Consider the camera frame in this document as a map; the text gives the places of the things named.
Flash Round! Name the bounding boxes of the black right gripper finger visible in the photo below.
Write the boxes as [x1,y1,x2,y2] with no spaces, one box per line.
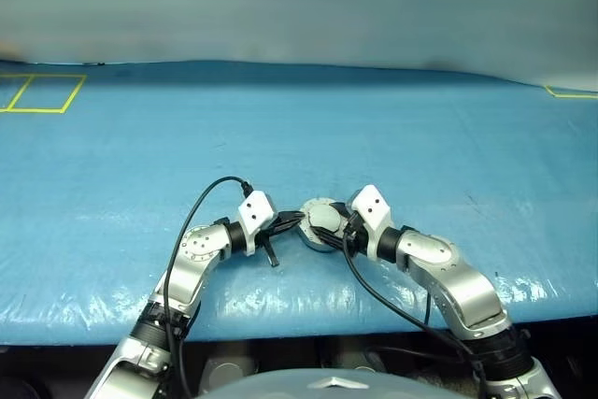
[329,201,358,222]
[310,226,349,251]

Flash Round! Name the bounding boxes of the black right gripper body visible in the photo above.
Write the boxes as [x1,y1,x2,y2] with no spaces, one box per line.
[343,214,371,258]

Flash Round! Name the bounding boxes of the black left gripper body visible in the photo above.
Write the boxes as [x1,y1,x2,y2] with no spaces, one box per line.
[254,229,280,268]

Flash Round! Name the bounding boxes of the silver motor housing copper windings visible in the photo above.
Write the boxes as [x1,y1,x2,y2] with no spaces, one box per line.
[297,214,338,254]

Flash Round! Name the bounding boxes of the round grey metal object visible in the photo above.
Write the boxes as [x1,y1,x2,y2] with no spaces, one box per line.
[298,196,346,237]

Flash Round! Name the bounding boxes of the blue table cover sheet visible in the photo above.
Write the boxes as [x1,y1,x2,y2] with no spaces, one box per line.
[0,59,598,347]

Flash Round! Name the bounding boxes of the grey rounded shape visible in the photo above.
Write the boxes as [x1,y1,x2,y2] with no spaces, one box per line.
[321,345,389,375]
[203,352,261,384]

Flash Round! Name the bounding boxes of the grey robot torso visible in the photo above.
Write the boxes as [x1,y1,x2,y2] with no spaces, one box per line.
[195,367,375,399]

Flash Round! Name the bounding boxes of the white backdrop board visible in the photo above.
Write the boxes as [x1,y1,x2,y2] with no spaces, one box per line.
[0,0,598,90]

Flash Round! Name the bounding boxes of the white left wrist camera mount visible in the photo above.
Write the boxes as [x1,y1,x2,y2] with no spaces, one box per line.
[235,190,277,258]

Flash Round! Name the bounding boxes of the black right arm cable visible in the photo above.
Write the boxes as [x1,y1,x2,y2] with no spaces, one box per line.
[342,225,490,399]

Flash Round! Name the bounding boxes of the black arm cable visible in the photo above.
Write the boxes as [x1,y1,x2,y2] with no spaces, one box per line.
[163,177,256,399]
[342,225,490,399]

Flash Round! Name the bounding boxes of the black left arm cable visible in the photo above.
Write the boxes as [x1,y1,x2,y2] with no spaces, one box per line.
[163,177,256,399]

